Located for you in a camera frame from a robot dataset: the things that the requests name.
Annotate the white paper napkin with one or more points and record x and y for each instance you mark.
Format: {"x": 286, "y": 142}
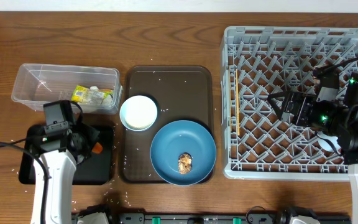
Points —
{"x": 100, "y": 96}

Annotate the dark blue plate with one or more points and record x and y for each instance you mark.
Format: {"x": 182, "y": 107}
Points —
{"x": 178, "y": 138}

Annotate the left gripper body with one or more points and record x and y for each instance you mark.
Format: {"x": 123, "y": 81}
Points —
{"x": 89, "y": 135}

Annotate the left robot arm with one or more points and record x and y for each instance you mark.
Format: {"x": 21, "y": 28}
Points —
{"x": 62, "y": 144}

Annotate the black waste tray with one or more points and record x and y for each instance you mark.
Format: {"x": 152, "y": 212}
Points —
{"x": 93, "y": 171}

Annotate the dark brown serving tray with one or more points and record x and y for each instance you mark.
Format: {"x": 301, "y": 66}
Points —
{"x": 181, "y": 93}

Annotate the wooden chopstick in rack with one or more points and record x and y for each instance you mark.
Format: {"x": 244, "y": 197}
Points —
{"x": 230, "y": 108}
{"x": 237, "y": 103}

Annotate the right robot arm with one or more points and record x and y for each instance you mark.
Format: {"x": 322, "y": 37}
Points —
{"x": 330, "y": 118}

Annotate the orange carrot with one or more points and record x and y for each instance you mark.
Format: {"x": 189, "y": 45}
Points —
{"x": 97, "y": 148}

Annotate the light blue rice bowl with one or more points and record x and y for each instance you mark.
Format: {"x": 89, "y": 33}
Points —
{"x": 138, "y": 113}

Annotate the yellow snack wrapper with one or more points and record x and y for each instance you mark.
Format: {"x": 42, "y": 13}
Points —
{"x": 80, "y": 95}

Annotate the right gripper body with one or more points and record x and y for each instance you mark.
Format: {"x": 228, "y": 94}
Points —
{"x": 310, "y": 114}

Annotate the light blue plastic cup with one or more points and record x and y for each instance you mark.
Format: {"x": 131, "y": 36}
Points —
{"x": 328, "y": 143}

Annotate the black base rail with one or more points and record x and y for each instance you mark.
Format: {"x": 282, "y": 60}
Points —
{"x": 101, "y": 214}

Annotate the brown food scrap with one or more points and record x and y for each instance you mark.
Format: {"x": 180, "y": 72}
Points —
{"x": 184, "y": 163}

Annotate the clear plastic waste bin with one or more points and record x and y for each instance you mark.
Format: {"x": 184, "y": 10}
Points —
{"x": 38, "y": 84}

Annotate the grey plastic dishwasher rack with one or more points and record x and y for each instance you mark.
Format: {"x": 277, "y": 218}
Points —
{"x": 272, "y": 60}

